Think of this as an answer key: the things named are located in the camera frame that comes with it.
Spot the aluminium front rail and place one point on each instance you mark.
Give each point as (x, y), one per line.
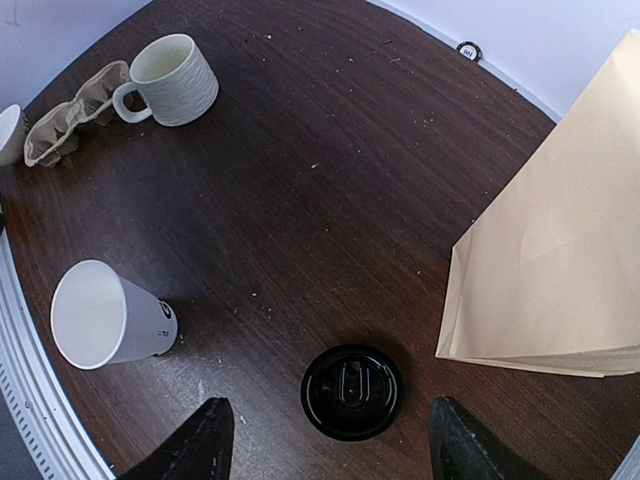
(46, 422)

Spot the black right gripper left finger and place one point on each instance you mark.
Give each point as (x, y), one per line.
(200, 448)

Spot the brown cardboard cup carrier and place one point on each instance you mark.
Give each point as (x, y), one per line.
(52, 137)

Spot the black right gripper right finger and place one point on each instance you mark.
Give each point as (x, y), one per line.
(461, 447)

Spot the brown paper bag white handles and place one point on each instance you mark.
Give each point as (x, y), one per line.
(547, 278)

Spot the black plastic cup lid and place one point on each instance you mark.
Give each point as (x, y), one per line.
(352, 392)

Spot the white ribbed ceramic mug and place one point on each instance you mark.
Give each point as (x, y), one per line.
(170, 81)

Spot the white ceramic bowl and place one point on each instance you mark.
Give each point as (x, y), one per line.
(13, 131)

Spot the white paper coffee cup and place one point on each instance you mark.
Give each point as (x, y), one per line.
(98, 318)

